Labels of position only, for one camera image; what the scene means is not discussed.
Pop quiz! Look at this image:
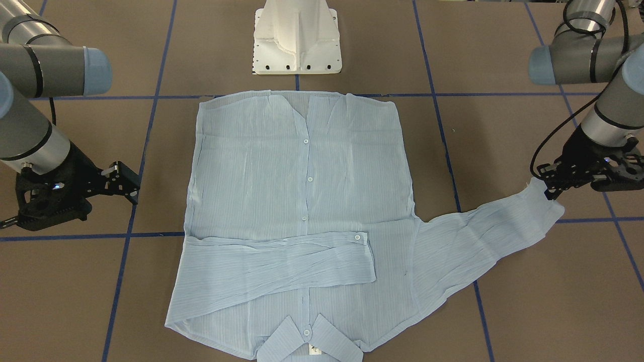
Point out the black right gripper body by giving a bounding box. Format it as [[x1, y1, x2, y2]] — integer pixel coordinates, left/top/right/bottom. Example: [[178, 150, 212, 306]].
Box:
[[63, 143, 140, 200]]

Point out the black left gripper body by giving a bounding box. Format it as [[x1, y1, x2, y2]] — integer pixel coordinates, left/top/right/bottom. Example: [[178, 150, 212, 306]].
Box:
[[537, 130, 639, 192]]

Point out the light blue button-up shirt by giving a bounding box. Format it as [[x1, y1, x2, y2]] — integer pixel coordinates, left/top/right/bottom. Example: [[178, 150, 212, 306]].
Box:
[[164, 90, 565, 361]]

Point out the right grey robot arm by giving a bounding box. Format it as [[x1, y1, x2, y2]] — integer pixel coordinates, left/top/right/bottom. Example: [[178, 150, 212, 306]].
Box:
[[2, 1, 143, 217]]

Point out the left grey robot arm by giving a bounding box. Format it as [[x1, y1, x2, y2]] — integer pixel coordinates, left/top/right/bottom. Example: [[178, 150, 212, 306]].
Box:
[[528, 1, 643, 200]]

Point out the black braided cable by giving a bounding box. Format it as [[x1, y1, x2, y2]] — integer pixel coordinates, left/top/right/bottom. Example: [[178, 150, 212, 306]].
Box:
[[529, 0, 630, 176]]

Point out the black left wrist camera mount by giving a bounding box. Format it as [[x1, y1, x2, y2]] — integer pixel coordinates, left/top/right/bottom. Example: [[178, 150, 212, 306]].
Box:
[[590, 148, 643, 192]]

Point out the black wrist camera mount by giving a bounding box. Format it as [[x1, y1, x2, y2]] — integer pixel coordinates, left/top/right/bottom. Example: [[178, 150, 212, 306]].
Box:
[[590, 148, 643, 192], [2, 169, 92, 231]]

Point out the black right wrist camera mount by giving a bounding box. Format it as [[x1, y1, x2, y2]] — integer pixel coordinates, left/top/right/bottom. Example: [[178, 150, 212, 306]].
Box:
[[2, 169, 92, 231]]

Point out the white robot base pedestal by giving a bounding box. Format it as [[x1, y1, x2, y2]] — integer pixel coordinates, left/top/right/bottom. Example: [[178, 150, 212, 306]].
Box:
[[252, 1, 343, 75]]

